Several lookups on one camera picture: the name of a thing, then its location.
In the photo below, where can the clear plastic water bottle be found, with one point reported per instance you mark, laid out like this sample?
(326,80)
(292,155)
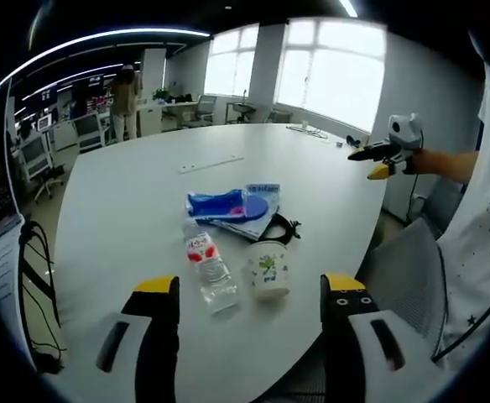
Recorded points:
(211,268)

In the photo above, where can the grey office chair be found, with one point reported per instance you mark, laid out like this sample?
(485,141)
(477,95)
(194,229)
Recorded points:
(205,110)

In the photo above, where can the green potted plant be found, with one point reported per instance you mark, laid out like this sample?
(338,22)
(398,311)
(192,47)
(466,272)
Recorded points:
(161,94)

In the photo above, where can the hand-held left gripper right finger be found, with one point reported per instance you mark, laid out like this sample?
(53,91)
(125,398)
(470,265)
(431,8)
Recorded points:
(341,361)

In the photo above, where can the small white object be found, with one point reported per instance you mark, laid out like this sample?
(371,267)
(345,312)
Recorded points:
(305,124)

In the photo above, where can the blue plastic packet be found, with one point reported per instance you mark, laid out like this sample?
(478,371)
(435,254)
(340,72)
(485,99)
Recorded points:
(228,205)

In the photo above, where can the person in white shirt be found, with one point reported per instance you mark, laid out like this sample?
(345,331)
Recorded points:
(486,210)

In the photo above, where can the ceiling light strip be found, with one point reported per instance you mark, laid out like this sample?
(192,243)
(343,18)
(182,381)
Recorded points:
(102,40)

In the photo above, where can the white paper cup green print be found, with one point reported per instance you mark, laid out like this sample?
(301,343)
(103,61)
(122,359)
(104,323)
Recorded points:
(268,270)

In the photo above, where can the dark object on table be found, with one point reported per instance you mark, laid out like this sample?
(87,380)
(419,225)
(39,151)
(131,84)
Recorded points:
(352,140)

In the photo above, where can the white power strip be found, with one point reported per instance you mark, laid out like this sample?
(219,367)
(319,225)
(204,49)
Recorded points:
(211,164)

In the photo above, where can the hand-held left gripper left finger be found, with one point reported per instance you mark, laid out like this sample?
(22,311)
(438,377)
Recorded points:
(152,357)

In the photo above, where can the white table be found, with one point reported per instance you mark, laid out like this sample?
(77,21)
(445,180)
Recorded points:
(144,210)

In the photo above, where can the white printed board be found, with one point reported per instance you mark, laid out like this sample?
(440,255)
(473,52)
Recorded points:
(1,268)

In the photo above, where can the white mesh office chair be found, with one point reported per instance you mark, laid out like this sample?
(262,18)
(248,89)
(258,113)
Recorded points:
(89,132)
(39,163)

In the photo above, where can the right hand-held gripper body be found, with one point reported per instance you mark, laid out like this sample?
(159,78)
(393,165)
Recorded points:
(406,134)

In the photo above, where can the grey mesh chair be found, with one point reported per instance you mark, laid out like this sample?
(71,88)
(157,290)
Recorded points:
(408,277)

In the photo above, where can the metal cart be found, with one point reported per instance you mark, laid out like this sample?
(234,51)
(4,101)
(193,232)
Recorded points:
(241,108)

